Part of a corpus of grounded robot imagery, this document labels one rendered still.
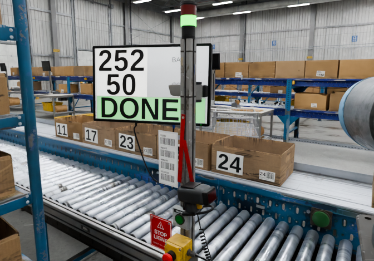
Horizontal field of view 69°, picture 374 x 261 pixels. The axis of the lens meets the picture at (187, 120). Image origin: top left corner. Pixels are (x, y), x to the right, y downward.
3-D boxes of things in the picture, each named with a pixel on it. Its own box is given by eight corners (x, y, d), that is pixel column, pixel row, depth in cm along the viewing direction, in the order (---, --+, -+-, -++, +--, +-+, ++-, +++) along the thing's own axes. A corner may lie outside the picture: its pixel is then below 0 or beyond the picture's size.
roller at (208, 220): (172, 260, 107) (165, 265, 109) (230, 207, 149) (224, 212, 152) (164, 249, 108) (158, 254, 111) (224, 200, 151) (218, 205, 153)
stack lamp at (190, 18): (177, 25, 87) (177, 5, 86) (186, 28, 91) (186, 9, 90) (190, 24, 84) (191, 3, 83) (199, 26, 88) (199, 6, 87)
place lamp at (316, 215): (311, 225, 123) (312, 210, 122) (311, 223, 124) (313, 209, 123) (328, 230, 119) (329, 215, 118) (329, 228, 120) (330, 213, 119)
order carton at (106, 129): (82, 143, 225) (81, 123, 222) (111, 137, 249) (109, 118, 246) (115, 151, 203) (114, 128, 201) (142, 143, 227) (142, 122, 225)
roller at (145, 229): (127, 232, 120) (135, 240, 117) (192, 191, 162) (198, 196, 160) (124, 240, 121) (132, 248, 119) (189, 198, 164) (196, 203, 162)
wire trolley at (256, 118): (215, 166, 439) (216, 102, 422) (251, 168, 430) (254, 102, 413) (209, 195, 334) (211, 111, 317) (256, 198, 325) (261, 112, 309)
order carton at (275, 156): (210, 172, 159) (211, 143, 156) (232, 159, 183) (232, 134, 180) (279, 188, 137) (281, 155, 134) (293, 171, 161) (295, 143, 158)
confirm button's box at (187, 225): (171, 225, 96) (171, 207, 95) (176, 221, 99) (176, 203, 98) (187, 231, 92) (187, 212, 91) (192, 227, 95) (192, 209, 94)
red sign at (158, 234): (150, 245, 106) (149, 213, 104) (152, 244, 107) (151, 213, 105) (184, 260, 97) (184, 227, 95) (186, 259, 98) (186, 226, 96)
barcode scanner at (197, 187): (210, 223, 83) (206, 190, 82) (178, 217, 90) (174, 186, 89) (220, 214, 88) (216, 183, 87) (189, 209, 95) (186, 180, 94)
